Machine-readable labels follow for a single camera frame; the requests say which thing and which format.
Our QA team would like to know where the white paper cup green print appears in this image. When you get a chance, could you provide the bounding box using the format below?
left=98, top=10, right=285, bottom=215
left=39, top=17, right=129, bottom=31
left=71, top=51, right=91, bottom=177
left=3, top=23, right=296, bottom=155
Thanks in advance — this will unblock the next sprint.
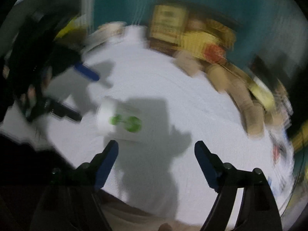
left=95, top=96, right=147, bottom=143

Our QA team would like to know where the cream cartoon mug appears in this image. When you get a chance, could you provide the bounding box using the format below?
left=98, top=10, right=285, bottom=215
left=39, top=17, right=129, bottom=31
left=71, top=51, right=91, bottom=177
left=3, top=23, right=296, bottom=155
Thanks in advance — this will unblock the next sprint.
left=84, top=21, right=126, bottom=46

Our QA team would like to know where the white desk lamp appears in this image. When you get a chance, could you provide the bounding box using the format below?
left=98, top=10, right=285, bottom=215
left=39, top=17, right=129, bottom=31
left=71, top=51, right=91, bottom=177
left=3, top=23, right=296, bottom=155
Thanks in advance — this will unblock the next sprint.
left=114, top=0, right=150, bottom=43

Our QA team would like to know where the brown paper cup front right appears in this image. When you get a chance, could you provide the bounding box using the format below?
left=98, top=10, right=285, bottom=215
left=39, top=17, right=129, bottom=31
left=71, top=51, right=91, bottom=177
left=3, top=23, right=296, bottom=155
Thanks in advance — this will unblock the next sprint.
left=243, top=100, right=265, bottom=138

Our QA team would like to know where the brown paper cup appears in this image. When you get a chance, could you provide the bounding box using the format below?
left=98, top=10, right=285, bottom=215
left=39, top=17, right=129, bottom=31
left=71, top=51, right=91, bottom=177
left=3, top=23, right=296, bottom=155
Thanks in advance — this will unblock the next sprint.
left=243, top=100, right=265, bottom=138
left=173, top=50, right=206, bottom=77
left=228, top=78, right=257, bottom=116

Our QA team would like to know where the brown cracker box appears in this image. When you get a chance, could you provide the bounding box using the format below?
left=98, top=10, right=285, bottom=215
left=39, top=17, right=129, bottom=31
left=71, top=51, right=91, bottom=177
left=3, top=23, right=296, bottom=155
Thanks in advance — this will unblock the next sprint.
left=148, top=2, right=236, bottom=64

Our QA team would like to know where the white textured tablecloth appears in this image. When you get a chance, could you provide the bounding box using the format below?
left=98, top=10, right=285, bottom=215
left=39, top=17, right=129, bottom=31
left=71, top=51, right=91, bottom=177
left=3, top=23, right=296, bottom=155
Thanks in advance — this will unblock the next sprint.
left=44, top=26, right=293, bottom=225

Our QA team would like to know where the brown paper cup far left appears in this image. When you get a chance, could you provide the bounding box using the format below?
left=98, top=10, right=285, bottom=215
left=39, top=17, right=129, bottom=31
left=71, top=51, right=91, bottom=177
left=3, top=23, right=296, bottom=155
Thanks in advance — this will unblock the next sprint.
left=173, top=50, right=206, bottom=77

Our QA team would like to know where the yellow tissue pack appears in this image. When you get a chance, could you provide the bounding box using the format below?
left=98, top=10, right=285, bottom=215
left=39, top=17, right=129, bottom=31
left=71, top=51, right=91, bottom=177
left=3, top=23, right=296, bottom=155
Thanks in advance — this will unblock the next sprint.
left=248, top=80, right=276, bottom=111

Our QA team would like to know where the brown paper cup middle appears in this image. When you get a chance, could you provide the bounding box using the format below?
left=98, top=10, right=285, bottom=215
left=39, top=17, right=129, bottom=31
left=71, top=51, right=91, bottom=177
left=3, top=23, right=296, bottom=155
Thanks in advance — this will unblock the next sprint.
left=228, top=78, right=257, bottom=116

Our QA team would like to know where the brown paper cup open mouth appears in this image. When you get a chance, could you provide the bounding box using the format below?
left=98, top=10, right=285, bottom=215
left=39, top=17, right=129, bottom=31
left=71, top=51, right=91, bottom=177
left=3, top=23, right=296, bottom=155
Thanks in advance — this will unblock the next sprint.
left=206, top=64, right=245, bottom=93

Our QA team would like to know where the teal curtain left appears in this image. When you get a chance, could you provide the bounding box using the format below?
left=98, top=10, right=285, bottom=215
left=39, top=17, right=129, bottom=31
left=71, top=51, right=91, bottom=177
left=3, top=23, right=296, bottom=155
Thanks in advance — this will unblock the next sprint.
left=93, top=0, right=308, bottom=83

